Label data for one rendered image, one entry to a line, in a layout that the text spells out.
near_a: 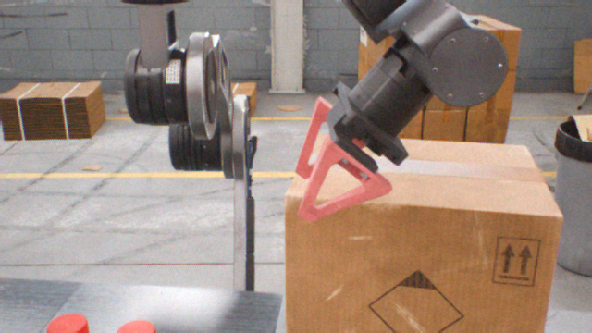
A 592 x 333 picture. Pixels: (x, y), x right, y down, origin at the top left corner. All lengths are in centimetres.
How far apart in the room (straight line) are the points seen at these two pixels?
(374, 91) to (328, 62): 552
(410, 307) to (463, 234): 11
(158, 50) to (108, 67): 519
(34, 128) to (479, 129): 317
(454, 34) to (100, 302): 79
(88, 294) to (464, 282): 65
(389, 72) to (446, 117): 342
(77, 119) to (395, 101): 434
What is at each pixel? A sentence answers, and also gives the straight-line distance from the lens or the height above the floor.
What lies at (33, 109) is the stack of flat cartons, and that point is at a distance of 485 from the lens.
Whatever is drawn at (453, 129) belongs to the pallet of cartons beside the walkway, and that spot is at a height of 27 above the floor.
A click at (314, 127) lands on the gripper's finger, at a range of 59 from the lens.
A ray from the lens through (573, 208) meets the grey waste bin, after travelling 289.
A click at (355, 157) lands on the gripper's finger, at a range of 48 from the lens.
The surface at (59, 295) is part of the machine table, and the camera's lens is 112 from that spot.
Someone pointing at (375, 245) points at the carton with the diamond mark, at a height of 107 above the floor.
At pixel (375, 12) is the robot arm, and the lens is 50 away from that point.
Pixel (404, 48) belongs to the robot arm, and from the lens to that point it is 52.
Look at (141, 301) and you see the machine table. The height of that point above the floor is 83.
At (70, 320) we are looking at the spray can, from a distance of 57.
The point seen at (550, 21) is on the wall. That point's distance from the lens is 646.
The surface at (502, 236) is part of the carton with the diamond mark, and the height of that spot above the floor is 109.
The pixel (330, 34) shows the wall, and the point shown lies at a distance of 599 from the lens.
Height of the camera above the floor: 139
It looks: 20 degrees down
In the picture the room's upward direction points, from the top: straight up
